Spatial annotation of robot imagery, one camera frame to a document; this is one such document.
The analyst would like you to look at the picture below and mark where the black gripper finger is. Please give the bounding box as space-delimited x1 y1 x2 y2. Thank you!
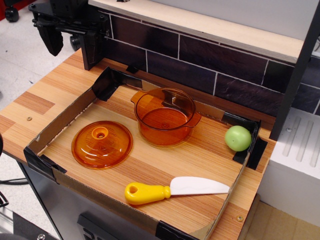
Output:
37 25 64 56
81 31 103 67

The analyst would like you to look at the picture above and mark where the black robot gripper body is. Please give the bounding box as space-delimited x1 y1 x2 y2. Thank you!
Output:
28 0 109 35

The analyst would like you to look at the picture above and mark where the yellow handled white toy knife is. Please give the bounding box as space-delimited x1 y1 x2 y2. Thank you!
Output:
124 176 230 205

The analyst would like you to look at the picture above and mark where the orange transparent pot lid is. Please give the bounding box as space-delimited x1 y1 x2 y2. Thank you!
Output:
71 121 133 170

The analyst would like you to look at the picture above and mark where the orange transparent plastic pot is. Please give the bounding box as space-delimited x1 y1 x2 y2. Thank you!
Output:
131 87 201 146

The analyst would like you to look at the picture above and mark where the black chair caster wheel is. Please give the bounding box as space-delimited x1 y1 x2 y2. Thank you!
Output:
4 6 19 23

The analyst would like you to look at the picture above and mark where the light wooden shelf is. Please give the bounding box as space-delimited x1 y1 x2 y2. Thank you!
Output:
88 0 304 63

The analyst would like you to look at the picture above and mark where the green toy apple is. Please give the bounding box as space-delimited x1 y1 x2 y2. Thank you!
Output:
224 125 252 152

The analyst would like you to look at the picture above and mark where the white sink drainboard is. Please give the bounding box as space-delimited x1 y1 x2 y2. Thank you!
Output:
258 108 320 226

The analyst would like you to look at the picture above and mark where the black vertical post left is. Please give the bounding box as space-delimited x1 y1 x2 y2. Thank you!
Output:
81 44 103 71

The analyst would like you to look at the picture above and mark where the black vertical post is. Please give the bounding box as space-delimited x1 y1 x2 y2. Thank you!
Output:
269 5 320 141
81 44 103 71

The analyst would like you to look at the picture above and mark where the black vertical post right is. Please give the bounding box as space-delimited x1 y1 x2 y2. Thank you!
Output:
269 5 320 141

